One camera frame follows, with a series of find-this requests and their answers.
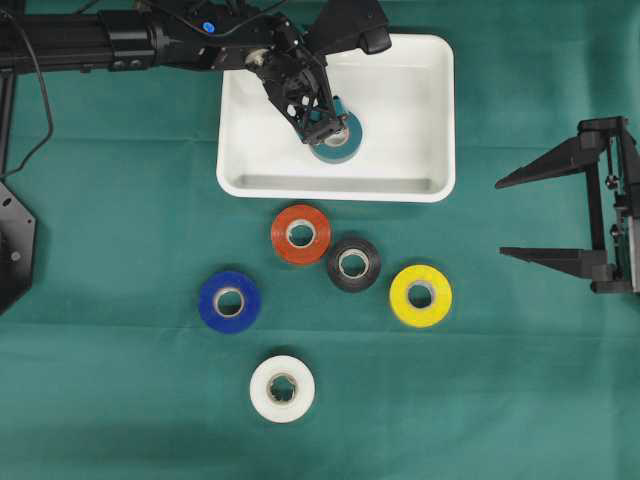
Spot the white tape roll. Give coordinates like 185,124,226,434
249,355,315,424

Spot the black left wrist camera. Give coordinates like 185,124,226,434
304,0,392,55

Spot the white plastic tray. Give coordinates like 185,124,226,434
216,34,456,203

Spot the black mounting rail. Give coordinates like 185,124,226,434
0,69,16,174

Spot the blue tape roll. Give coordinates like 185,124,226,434
198,271,261,334

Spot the green tape roll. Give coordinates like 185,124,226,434
310,96,363,164

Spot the yellow tape roll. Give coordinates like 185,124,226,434
389,264,453,329

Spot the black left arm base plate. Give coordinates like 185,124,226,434
0,183,37,314

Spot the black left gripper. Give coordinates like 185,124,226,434
214,13,350,145

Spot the black tape roll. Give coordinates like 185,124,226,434
327,236,381,293

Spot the red tape roll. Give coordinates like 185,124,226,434
270,204,332,266

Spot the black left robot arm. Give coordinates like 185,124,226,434
1,1,347,145

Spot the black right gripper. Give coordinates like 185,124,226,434
495,116,639,295

